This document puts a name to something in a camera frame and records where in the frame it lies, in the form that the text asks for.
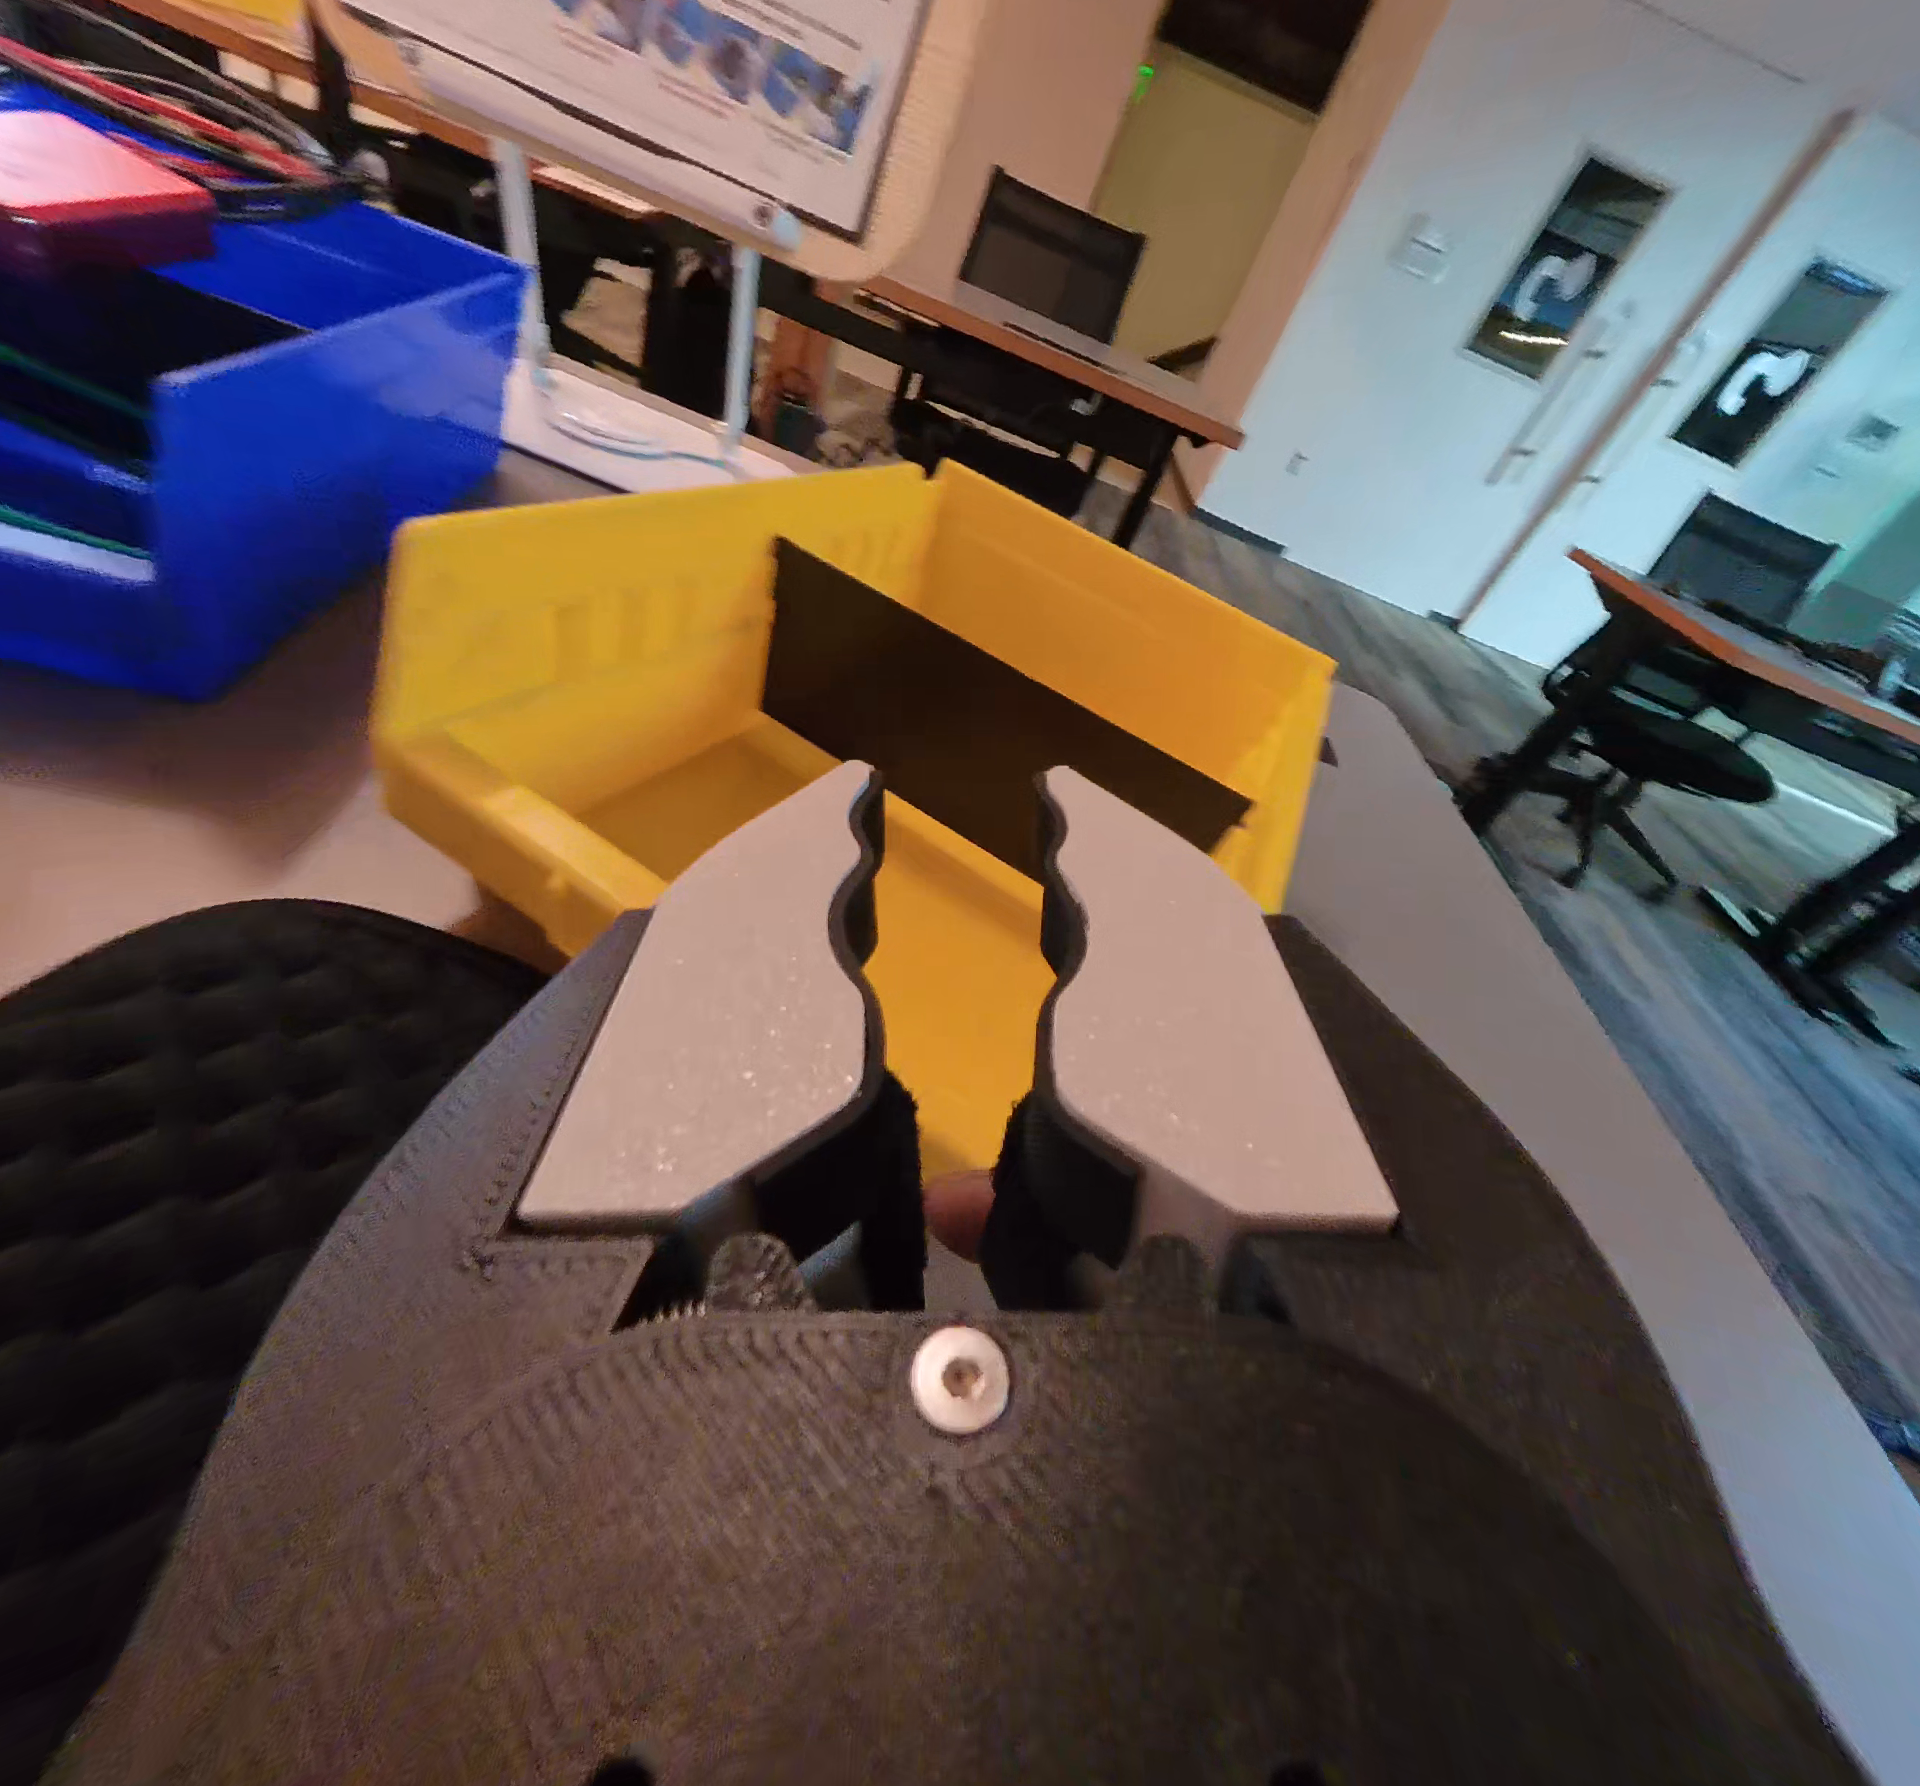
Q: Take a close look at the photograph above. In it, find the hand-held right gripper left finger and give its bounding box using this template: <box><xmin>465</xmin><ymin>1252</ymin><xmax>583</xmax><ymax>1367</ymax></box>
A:
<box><xmin>514</xmin><ymin>759</ymin><xmax>920</xmax><ymax>1236</ymax></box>

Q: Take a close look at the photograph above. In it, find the instruction board on white stand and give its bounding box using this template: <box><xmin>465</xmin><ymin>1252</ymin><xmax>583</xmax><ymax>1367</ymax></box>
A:
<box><xmin>247</xmin><ymin>0</ymin><xmax>970</xmax><ymax>493</ymax></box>

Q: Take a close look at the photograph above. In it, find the wooden top office table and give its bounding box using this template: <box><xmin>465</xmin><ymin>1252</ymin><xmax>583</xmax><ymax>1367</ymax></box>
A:
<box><xmin>817</xmin><ymin>270</ymin><xmax>1249</xmax><ymax>550</ymax></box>
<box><xmin>1566</xmin><ymin>547</ymin><xmax>1920</xmax><ymax>1053</ymax></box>

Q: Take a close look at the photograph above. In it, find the blue plastic bin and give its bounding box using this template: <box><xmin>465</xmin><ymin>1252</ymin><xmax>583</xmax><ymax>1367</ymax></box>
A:
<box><xmin>0</xmin><ymin>76</ymin><xmax>530</xmax><ymax>704</ymax></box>

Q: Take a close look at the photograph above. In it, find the black quilted wrist pad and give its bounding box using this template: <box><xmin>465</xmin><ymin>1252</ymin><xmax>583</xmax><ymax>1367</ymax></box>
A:
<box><xmin>0</xmin><ymin>899</ymin><xmax>554</xmax><ymax>1786</ymax></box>

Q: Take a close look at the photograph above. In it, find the red network switch box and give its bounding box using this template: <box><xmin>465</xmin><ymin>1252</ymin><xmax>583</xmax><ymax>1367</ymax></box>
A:
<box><xmin>0</xmin><ymin>108</ymin><xmax>223</xmax><ymax>284</ymax></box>

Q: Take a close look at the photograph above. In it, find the dark door window with logo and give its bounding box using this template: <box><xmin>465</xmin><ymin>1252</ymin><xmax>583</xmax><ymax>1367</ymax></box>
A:
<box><xmin>1671</xmin><ymin>257</ymin><xmax>1893</xmax><ymax>468</ymax></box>
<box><xmin>1465</xmin><ymin>149</ymin><xmax>1673</xmax><ymax>386</ymax></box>

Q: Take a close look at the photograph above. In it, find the black office chair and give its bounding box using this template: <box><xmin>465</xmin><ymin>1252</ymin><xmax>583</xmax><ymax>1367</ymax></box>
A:
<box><xmin>957</xmin><ymin>165</ymin><xmax>1151</xmax><ymax>347</ymax></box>
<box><xmin>1542</xmin><ymin>491</ymin><xmax>1844</xmax><ymax>896</ymax></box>

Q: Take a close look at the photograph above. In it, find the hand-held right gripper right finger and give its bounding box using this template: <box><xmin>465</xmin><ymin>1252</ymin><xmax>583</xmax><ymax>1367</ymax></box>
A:
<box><xmin>1035</xmin><ymin>761</ymin><xmax>1405</xmax><ymax>1239</ymax></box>

